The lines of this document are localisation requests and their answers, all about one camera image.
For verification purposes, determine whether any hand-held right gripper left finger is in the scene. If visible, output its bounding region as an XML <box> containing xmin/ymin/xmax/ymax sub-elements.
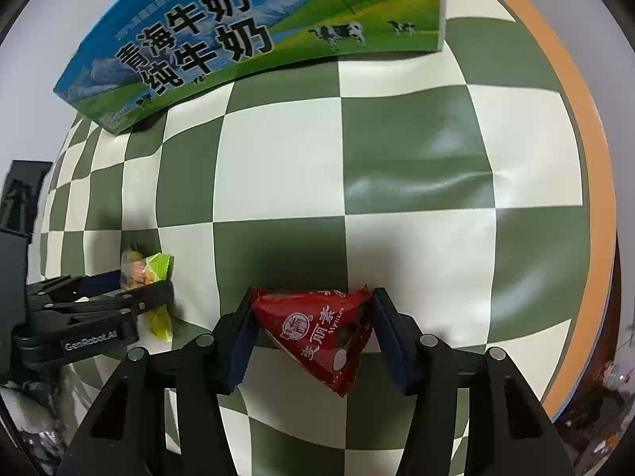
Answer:
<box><xmin>57</xmin><ymin>286</ymin><xmax>259</xmax><ymax>476</ymax></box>

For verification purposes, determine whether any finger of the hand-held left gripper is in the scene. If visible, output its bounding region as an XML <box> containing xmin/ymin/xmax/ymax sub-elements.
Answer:
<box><xmin>30</xmin><ymin>280</ymin><xmax>174</xmax><ymax>329</ymax></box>
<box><xmin>27</xmin><ymin>270</ymin><xmax>125</xmax><ymax>308</ymax></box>

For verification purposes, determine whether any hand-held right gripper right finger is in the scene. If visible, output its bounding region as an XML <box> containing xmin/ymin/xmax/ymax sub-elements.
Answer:
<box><xmin>371</xmin><ymin>286</ymin><xmax>564</xmax><ymax>476</ymax></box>

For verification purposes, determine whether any green yellow candy packet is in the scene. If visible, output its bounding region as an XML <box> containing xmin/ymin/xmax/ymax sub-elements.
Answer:
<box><xmin>120</xmin><ymin>250</ymin><xmax>175</xmax><ymax>343</ymax></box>

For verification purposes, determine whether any red snack packet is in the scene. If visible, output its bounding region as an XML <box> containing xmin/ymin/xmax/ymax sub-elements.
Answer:
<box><xmin>249</xmin><ymin>285</ymin><xmax>374</xmax><ymax>397</ymax></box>

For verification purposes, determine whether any cardboard box with blue print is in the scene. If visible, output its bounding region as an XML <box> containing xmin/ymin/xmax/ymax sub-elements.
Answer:
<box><xmin>53</xmin><ymin>0</ymin><xmax>447</xmax><ymax>134</ymax></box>

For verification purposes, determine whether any crumpled plastic bag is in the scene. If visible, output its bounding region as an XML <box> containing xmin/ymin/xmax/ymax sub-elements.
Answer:
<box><xmin>0</xmin><ymin>382</ymin><xmax>67</xmax><ymax>462</ymax></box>

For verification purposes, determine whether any dark grey case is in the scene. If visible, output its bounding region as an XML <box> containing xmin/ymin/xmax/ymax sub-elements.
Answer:
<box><xmin>0</xmin><ymin>228</ymin><xmax>29</xmax><ymax>382</ymax></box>

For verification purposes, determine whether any black box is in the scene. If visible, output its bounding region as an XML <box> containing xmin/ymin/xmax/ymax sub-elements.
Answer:
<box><xmin>0</xmin><ymin>159</ymin><xmax>53</xmax><ymax>239</ymax></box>

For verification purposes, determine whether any orange-edged table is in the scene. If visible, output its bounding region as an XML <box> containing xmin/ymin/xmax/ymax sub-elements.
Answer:
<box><xmin>483</xmin><ymin>0</ymin><xmax>618</xmax><ymax>405</ymax></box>

